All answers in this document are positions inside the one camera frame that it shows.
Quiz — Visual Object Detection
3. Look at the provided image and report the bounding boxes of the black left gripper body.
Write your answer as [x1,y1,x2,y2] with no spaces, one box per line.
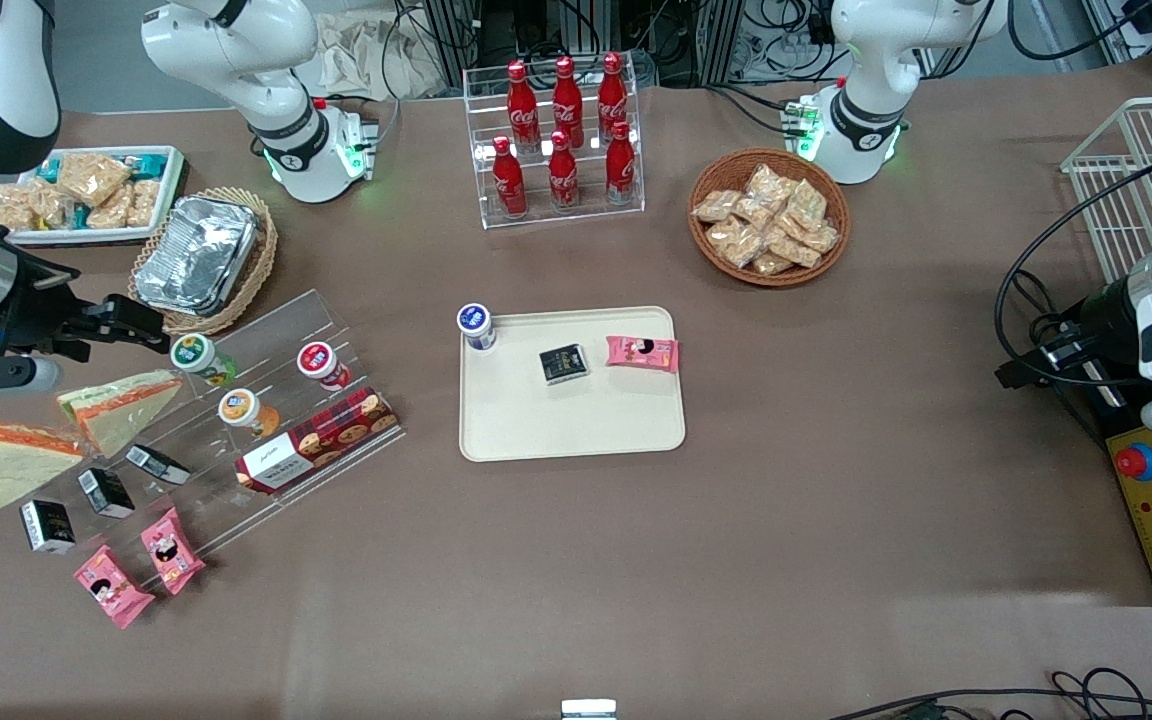
[1074,280,1142,376]

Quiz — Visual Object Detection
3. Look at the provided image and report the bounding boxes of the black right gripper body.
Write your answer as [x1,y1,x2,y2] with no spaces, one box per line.
[0,250,112,363]

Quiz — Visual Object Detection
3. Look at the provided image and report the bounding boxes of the triangle sandwich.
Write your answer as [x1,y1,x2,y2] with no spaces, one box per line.
[56,369,183,458]
[0,420,89,514]

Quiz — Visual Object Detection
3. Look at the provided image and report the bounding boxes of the white rectangular snack tray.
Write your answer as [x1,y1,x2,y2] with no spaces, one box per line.
[0,145,187,247]

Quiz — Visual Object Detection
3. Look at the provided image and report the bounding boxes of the beige plastic tray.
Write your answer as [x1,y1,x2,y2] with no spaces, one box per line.
[459,306,687,463]

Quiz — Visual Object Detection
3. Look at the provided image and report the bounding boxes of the green lid cup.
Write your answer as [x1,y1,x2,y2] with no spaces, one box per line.
[170,334,237,389]

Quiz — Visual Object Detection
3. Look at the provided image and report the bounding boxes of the aluminium foil container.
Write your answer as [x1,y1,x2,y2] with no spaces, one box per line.
[134,195,259,316]

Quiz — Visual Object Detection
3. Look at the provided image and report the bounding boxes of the rice cracker pack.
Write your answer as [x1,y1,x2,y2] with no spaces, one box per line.
[58,152,132,206]
[126,178,162,228]
[0,183,37,233]
[28,185,72,229]
[86,188,134,231]

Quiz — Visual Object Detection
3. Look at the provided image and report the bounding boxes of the clear acrylic stepped stand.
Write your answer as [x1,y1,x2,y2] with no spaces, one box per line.
[1,290,407,566]

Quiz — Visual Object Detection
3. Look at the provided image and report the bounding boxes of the small black box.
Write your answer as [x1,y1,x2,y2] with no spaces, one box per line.
[125,444,192,486]
[77,467,135,519]
[539,343,590,386]
[19,499,77,554]

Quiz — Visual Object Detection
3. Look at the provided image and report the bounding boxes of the orange lid cup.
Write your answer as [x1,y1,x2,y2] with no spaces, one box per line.
[218,388,282,438]

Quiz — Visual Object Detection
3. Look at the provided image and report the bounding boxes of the flat wicker basket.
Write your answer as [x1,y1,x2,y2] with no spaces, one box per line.
[128,187,279,336]

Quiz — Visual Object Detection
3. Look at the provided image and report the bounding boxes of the red lid cup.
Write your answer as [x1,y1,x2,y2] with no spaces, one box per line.
[297,341,352,391]

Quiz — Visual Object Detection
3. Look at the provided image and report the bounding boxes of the red plaid cookie box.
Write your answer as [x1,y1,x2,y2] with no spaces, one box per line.
[234,387,400,495]

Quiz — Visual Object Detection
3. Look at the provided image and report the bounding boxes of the pink snack packet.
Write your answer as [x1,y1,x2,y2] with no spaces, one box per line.
[141,508,207,596]
[73,545,156,630]
[605,335,681,374]

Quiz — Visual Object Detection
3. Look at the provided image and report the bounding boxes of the blue lid yogurt cup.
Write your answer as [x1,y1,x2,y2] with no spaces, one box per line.
[457,303,497,352]

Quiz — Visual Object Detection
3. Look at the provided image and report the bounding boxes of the crumpled beige cloth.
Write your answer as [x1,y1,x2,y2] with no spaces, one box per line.
[311,10,447,101]

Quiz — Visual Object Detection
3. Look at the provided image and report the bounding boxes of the round brown wicker basket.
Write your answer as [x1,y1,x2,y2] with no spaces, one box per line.
[688,148,852,288]

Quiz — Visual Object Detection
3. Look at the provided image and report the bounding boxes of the red cola bottle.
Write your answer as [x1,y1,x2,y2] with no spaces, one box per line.
[492,136,527,217]
[548,130,581,211]
[605,121,637,205]
[506,60,540,141]
[552,56,585,136]
[597,52,629,129]

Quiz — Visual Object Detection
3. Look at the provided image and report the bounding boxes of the clear acrylic bottle rack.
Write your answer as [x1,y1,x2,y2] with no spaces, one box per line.
[463,55,645,231]

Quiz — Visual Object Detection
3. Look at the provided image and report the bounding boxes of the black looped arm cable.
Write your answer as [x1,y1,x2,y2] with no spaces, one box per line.
[994,160,1152,391]

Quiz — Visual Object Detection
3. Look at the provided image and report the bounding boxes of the white wire basket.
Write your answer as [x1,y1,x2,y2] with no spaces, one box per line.
[1061,97,1152,286]

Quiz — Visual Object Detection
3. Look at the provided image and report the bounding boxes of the black floor cable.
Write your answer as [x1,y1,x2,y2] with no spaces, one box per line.
[826,668,1152,720]

